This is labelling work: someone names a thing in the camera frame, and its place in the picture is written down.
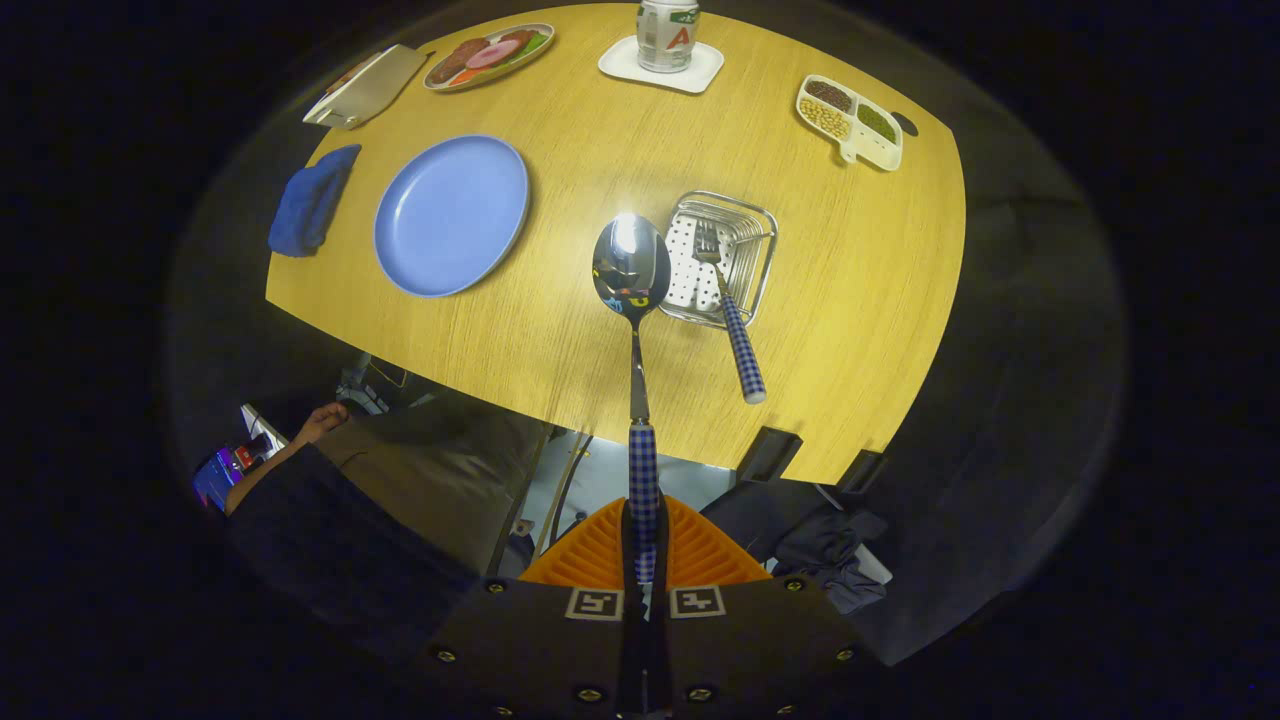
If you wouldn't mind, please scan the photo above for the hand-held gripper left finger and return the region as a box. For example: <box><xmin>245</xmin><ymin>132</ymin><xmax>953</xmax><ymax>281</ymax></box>
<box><xmin>420</xmin><ymin>497</ymin><xmax>641</xmax><ymax>716</ymax></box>

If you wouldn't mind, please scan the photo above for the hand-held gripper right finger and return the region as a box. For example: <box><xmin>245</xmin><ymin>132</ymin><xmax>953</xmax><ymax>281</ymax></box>
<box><xmin>655</xmin><ymin>495</ymin><xmax>881</xmax><ymax>716</ymax></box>

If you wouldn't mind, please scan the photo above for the fork with blue checked handle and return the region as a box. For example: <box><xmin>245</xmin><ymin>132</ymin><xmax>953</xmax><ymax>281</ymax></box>
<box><xmin>692</xmin><ymin>218</ymin><xmax>768</xmax><ymax>406</ymax></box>

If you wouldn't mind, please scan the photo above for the spoon with blue checked handle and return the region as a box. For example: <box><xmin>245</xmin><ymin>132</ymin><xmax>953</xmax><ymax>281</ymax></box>
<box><xmin>592</xmin><ymin>212</ymin><xmax>672</xmax><ymax>586</ymax></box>

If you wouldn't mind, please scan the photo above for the dark bundled cloth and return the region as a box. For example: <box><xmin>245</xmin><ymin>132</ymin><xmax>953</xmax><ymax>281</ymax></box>
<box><xmin>770</xmin><ymin>510</ymin><xmax>891</xmax><ymax>613</ymax></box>

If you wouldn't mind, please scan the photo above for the person's trouser leg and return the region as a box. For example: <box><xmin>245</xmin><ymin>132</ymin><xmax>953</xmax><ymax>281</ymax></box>
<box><xmin>315</xmin><ymin>395</ymin><xmax>551</xmax><ymax>576</ymax></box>

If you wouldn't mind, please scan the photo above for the purple lit device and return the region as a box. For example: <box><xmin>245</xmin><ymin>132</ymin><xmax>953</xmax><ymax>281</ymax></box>
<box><xmin>193</xmin><ymin>403</ymin><xmax>291</xmax><ymax>513</ymax></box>

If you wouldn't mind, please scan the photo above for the blue round plate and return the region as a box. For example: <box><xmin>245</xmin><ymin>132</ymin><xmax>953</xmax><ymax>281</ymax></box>
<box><xmin>373</xmin><ymin>134</ymin><xmax>531</xmax><ymax>299</ymax></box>

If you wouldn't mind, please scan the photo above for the blue folded cloth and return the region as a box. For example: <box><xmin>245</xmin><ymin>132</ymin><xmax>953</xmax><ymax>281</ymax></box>
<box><xmin>267</xmin><ymin>144</ymin><xmax>363</xmax><ymax>259</ymax></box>

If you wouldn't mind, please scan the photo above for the white divided bean dish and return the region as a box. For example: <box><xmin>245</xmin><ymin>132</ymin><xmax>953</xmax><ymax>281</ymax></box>
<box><xmin>796</xmin><ymin>74</ymin><xmax>904</xmax><ymax>172</ymax></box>

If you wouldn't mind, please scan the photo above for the oval plate with food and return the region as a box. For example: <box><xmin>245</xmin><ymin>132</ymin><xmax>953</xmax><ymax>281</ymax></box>
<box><xmin>422</xmin><ymin>22</ymin><xmax>556</xmax><ymax>93</ymax></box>

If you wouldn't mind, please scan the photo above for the white square coaster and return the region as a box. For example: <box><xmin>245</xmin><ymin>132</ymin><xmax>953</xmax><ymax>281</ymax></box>
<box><xmin>598</xmin><ymin>35</ymin><xmax>725</xmax><ymax>95</ymax></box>

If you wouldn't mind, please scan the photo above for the white toaster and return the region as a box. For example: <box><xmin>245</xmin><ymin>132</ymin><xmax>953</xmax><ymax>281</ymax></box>
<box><xmin>302</xmin><ymin>43</ymin><xmax>429</xmax><ymax>131</ymax></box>

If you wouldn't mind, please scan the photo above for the brown meat patty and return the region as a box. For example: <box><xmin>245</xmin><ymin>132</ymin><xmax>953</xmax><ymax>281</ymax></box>
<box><xmin>430</xmin><ymin>38</ymin><xmax>491</xmax><ymax>83</ymax></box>

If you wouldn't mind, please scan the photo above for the white drink bottle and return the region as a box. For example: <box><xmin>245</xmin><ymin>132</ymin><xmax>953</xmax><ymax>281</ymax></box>
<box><xmin>636</xmin><ymin>0</ymin><xmax>701</xmax><ymax>74</ymax></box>

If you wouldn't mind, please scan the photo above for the black cable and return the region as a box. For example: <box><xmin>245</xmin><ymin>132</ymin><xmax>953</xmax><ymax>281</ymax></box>
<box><xmin>545</xmin><ymin>435</ymin><xmax>591</xmax><ymax>551</ymax></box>

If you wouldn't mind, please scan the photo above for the black table bracket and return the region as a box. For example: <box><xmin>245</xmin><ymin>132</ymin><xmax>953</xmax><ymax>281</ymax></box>
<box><xmin>838</xmin><ymin>449</ymin><xmax>889</xmax><ymax>496</ymax></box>
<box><xmin>735</xmin><ymin>426</ymin><xmax>804</xmax><ymax>486</ymax></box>

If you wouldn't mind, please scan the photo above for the metal wire basket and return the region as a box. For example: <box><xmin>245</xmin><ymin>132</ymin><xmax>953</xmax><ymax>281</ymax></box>
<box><xmin>658</xmin><ymin>190</ymin><xmax>779</xmax><ymax>330</ymax></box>

